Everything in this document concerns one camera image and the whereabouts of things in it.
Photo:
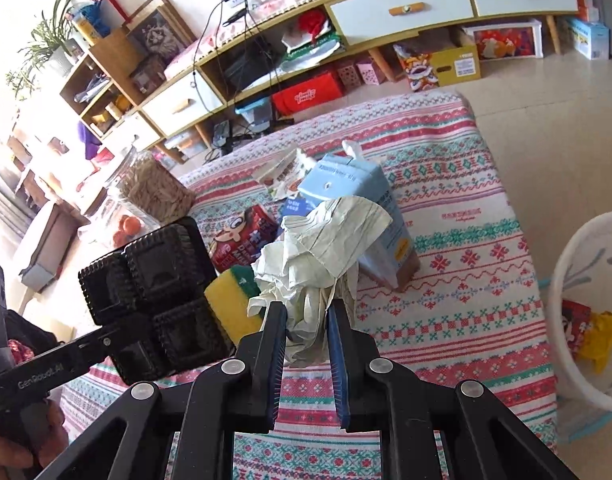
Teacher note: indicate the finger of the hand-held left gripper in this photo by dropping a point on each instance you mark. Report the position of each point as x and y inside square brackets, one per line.
[98, 342]

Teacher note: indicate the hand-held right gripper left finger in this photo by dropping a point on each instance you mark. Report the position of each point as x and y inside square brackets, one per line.
[277, 360]

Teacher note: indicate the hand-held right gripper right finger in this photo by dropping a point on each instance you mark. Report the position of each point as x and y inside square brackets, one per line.
[339, 360]

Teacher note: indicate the black plastic tray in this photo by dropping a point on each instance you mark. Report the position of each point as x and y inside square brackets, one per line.
[150, 290]

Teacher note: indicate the white paper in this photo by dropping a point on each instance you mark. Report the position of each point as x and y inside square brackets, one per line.
[321, 255]

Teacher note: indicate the light blue carton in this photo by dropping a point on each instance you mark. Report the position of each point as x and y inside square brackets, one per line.
[356, 195]

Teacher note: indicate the white snack wrapper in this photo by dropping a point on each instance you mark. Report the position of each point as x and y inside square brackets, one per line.
[286, 172]

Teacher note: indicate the white trash bin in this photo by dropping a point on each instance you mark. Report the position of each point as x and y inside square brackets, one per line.
[561, 280]

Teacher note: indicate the person's left hand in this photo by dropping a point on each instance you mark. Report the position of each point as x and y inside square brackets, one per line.
[53, 430]

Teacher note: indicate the dark cloth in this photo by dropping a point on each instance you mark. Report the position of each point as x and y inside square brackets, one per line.
[33, 332]

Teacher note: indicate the yellow green sponge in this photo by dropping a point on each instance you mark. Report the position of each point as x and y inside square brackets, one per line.
[230, 300]

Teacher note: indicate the orange fruit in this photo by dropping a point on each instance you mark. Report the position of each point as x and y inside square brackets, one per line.
[131, 222]
[119, 237]

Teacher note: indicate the red snack packet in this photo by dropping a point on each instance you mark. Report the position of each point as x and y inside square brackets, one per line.
[240, 240]

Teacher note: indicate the patterned tablecloth table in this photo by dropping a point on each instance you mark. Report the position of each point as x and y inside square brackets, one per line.
[456, 280]

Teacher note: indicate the glass jar of seeds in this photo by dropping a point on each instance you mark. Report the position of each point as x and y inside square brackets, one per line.
[150, 185]

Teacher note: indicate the purple cloth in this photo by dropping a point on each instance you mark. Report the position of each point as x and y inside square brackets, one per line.
[89, 142]

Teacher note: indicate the red printed packet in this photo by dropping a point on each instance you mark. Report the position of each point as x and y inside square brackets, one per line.
[573, 320]

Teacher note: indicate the blue plastic container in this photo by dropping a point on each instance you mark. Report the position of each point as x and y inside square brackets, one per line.
[253, 110]

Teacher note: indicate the wooden shelf unit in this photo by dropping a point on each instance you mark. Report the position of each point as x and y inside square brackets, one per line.
[103, 77]

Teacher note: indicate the yellow packet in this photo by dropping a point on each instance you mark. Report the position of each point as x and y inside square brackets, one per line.
[603, 340]

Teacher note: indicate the red bag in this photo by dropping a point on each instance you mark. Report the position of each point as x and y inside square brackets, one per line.
[308, 92]

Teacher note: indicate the pink patterned box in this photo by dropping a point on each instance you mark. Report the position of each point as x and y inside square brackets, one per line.
[353, 72]

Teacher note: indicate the black electronic box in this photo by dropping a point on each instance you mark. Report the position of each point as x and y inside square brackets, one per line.
[246, 65]

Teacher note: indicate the potted green plant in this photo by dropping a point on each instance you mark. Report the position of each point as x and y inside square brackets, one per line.
[45, 45]

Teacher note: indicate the lion print bag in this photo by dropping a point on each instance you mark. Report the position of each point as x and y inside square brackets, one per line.
[417, 67]

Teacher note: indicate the framed cat picture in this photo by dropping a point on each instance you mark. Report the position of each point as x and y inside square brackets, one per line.
[158, 35]

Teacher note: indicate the white green paper bag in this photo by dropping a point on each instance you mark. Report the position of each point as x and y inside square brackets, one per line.
[311, 47]

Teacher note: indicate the white wooden TV cabinet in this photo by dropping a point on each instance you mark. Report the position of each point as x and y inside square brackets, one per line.
[296, 25]

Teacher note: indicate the red cloth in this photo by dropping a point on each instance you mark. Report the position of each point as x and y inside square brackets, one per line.
[313, 22]

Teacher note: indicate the pink lace runner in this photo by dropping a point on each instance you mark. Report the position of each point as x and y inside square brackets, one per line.
[266, 7]

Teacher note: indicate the white storage box red print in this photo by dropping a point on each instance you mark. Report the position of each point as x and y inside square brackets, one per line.
[503, 37]

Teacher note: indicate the blue white carton box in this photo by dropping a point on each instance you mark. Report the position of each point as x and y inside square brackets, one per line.
[588, 37]

